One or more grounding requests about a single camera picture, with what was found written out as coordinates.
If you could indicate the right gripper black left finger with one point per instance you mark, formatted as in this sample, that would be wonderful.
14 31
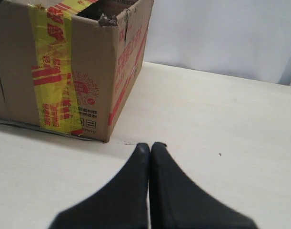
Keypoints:
120 204

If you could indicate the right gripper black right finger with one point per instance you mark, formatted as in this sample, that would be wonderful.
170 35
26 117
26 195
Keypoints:
176 202

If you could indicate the cardboard box with yellow tape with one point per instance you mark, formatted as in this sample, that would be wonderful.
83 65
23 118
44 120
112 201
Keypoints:
68 66

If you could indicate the white curtain backdrop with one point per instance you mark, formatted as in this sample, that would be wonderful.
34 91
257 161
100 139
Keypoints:
243 38

